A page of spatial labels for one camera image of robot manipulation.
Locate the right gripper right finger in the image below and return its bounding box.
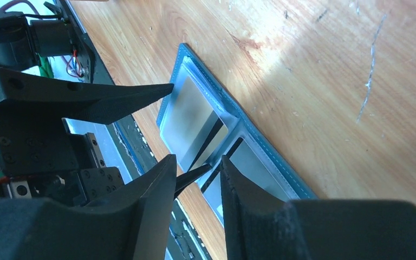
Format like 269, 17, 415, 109
220, 157, 416, 259

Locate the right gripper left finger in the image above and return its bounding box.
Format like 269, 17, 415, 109
0, 154, 177, 259

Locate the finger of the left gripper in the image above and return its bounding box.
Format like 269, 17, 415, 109
174, 164, 212, 199

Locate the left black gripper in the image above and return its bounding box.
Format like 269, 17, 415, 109
0, 68, 174, 206

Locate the gold credit card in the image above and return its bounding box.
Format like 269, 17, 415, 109
160, 76, 219, 172

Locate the blue leather card holder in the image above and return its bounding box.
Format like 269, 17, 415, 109
155, 43, 318, 229

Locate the black VIP credit card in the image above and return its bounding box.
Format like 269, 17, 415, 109
197, 138, 297, 225

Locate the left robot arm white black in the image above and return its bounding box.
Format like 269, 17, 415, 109
0, 3, 174, 206

